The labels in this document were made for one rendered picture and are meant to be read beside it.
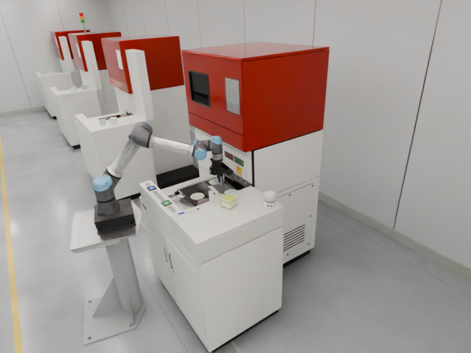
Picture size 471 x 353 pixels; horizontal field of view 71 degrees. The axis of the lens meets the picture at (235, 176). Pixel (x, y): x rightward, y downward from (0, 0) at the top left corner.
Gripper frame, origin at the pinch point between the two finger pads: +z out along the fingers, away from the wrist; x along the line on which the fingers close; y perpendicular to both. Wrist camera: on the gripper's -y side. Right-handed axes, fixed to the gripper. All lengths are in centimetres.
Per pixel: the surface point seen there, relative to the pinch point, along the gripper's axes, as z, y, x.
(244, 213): 0.9, -29.4, 26.9
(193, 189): 7.4, 23.7, 2.2
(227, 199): -6.0, -17.9, 26.0
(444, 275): 97, -161, -84
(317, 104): -46, -49, -61
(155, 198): 1.3, 33.7, 31.6
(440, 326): 97, -155, -27
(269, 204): -3.2, -41.8, 16.8
